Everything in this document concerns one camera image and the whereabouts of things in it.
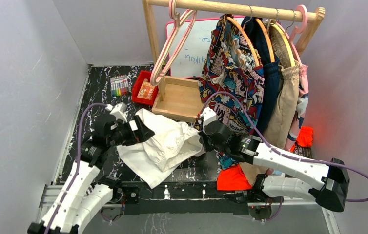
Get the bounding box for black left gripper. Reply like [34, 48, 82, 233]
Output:
[108, 116, 155, 148]

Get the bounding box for white shorts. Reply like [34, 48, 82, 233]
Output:
[117, 109, 205, 189]

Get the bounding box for pink hanger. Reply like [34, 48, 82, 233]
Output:
[276, 4, 308, 65]
[150, 0, 197, 86]

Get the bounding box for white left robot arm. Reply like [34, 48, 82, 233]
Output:
[27, 115, 155, 234]

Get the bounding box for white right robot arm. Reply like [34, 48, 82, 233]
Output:
[201, 120, 350, 212]

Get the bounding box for comic print shorts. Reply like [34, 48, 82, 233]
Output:
[194, 14, 266, 171]

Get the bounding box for beige shorts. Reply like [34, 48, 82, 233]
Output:
[239, 24, 301, 185]

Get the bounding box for navy shorts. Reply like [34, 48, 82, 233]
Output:
[241, 17, 280, 134]

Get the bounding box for wooden hanger with navy shorts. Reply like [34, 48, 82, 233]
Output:
[254, 17, 276, 64]

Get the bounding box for wooden hanger with beige shorts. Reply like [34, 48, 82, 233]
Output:
[264, 19, 296, 68]

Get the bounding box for wooden hanger with comic shorts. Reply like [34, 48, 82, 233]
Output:
[225, 14, 260, 67]

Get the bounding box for red plastic bin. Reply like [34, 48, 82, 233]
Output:
[132, 71, 158, 106]

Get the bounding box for orange card box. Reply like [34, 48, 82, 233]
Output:
[138, 81, 156, 100]

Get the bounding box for orange cloth front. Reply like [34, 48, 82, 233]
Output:
[217, 164, 252, 191]

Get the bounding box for wooden clothes rack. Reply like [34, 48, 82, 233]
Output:
[142, 0, 326, 122]

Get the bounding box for marker pen pack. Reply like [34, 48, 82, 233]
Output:
[109, 76, 131, 97]

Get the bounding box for red knit cloth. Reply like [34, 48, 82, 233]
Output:
[290, 126, 313, 152]

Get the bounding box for black printed card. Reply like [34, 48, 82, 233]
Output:
[291, 144, 313, 161]

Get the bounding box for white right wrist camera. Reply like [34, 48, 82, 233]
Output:
[200, 107, 217, 130]

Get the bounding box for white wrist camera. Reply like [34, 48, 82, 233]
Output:
[109, 102, 127, 123]
[200, 107, 217, 130]

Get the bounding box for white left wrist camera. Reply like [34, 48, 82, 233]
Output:
[109, 102, 127, 123]

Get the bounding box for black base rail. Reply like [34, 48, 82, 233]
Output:
[100, 181, 282, 220]

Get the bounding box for whiteboard with pink frame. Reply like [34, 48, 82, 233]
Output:
[169, 18, 219, 78]

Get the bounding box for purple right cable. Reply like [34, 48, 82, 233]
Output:
[200, 91, 368, 203]

